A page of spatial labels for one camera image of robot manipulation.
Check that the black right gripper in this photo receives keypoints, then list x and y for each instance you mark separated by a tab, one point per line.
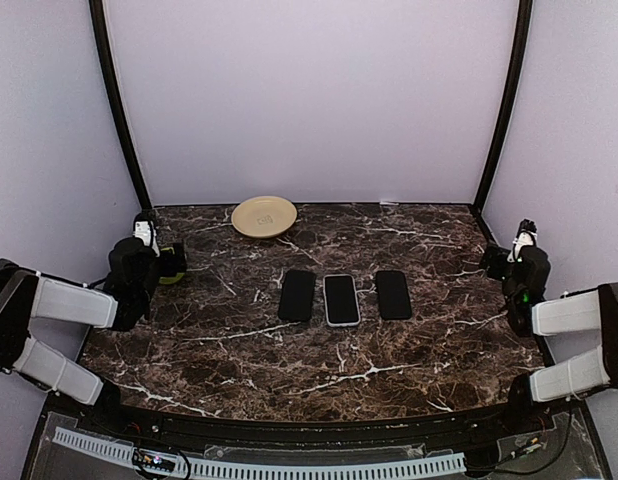
491	250

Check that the black screen phone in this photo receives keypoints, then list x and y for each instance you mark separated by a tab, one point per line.
393	295
341	299

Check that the phone with green edge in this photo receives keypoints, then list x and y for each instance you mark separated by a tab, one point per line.
297	295

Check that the lilac phone case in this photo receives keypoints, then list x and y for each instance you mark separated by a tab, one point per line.
342	322

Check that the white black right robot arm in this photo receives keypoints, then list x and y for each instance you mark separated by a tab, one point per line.
582	325

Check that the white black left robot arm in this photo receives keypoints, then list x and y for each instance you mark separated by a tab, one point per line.
116	303

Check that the beige ceramic plate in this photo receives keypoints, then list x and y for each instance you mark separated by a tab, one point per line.
264	217

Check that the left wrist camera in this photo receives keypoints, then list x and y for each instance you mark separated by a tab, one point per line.
144	229

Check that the black front rail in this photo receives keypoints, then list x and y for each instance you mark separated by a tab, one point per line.
472	430

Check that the white slotted cable duct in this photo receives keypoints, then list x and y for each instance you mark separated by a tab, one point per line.
157	464

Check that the black left corner post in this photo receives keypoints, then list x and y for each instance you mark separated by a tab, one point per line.
108	72

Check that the black corner post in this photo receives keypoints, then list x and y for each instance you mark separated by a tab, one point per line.
108	72
510	89

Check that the black right corner post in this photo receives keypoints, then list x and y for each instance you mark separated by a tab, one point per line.
510	89

